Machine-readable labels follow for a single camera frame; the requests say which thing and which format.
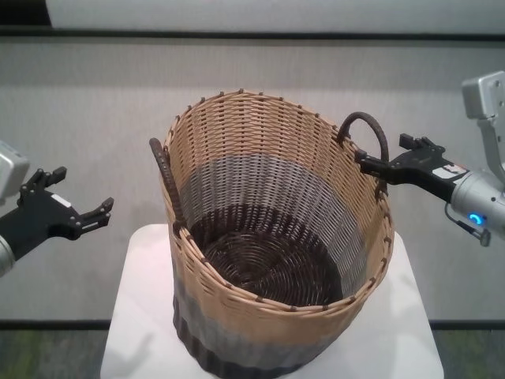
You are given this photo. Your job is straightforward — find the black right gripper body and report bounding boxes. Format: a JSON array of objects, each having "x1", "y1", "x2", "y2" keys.
[{"x1": 388, "y1": 147, "x2": 470, "y2": 203}]

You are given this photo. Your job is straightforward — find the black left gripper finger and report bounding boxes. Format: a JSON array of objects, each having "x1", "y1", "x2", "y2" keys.
[
  {"x1": 18, "y1": 167, "x2": 67, "y2": 197},
  {"x1": 69, "y1": 196, "x2": 116, "y2": 242}
]

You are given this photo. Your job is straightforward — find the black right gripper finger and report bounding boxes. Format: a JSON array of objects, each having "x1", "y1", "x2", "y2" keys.
[
  {"x1": 398, "y1": 133, "x2": 436, "y2": 154},
  {"x1": 353, "y1": 152, "x2": 396, "y2": 185}
]

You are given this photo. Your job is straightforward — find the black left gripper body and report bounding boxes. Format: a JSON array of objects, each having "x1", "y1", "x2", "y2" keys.
[{"x1": 0, "y1": 190, "x2": 79, "y2": 261}]

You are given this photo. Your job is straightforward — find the tan grey woven laundry basket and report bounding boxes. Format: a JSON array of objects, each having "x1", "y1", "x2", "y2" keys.
[{"x1": 148, "y1": 89, "x2": 395, "y2": 374}]

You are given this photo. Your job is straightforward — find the white foam board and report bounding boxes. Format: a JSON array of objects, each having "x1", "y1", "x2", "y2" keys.
[{"x1": 45, "y1": 0, "x2": 505, "y2": 31}]

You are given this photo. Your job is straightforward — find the right arm cable with connector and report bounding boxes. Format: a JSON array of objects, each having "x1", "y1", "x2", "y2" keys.
[{"x1": 444, "y1": 201, "x2": 492, "y2": 248}]

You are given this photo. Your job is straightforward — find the black wall rail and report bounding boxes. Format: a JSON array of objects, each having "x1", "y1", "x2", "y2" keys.
[{"x1": 0, "y1": 26, "x2": 505, "y2": 39}]

